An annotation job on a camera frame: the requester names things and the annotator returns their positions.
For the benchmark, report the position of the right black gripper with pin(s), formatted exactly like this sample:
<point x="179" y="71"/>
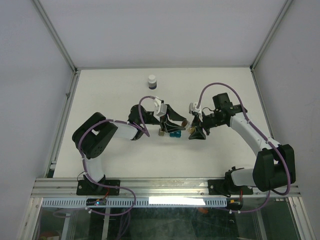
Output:
<point x="197" y="122"/>

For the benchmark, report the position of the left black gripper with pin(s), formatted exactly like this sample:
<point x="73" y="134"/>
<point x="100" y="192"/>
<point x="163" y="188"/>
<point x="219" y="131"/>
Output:
<point x="167" y="126"/>

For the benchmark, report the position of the tan pill box compartment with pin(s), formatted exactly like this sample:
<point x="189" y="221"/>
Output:
<point x="161" y="132"/>

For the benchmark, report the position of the teal pill box compartments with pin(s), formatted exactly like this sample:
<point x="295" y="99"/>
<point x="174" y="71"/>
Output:
<point x="175" y="134"/>

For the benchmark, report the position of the amber pill bottle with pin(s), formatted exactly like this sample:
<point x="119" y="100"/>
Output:
<point x="191" y="127"/>

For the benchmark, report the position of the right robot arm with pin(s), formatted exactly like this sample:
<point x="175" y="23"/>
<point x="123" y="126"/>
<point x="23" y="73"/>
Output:
<point x="274" y="166"/>

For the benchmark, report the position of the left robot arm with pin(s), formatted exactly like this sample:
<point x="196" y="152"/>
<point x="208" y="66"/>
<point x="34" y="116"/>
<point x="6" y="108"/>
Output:
<point x="93" y="136"/>

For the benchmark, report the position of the white cap dark bottle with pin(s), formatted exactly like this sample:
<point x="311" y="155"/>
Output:
<point x="152" y="82"/>

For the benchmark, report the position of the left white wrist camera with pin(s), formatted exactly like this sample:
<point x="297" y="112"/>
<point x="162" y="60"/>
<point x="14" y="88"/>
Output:
<point x="160" y="108"/>

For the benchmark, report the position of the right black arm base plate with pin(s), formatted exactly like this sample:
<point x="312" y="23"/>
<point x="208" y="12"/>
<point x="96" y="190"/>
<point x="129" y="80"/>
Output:
<point x="226" y="188"/>

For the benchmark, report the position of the grey slotted cable duct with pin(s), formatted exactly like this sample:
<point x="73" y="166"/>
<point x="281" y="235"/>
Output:
<point x="139" y="202"/>

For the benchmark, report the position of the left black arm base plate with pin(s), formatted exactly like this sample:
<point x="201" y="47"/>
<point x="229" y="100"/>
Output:
<point x="87" y="188"/>

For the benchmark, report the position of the aluminium front rail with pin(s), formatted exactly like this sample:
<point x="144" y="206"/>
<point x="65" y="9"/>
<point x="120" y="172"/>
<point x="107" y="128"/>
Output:
<point x="142" y="187"/>

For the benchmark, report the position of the right aluminium frame post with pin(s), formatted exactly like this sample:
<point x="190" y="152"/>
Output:
<point x="271" y="33"/>

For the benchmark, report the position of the aluminium frame post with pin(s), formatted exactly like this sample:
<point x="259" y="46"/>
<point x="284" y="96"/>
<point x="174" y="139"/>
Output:
<point x="54" y="34"/>
<point x="271" y="33"/>

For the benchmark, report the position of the left aluminium frame post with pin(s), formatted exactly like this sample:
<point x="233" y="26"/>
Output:
<point x="54" y="34"/>

